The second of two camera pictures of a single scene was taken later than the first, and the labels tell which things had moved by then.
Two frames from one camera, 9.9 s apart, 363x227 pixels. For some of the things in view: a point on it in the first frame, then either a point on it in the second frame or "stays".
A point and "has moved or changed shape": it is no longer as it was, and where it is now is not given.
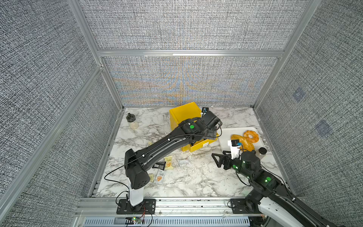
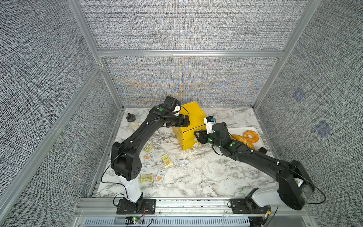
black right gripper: x=223 y=158 -> x=203 y=135
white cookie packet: x=160 y=176 stays
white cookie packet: x=184 y=162 stays
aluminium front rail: x=165 y=207 stays
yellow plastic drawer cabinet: x=188 y=111 has moved or changed shape
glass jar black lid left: x=131 y=119 stays
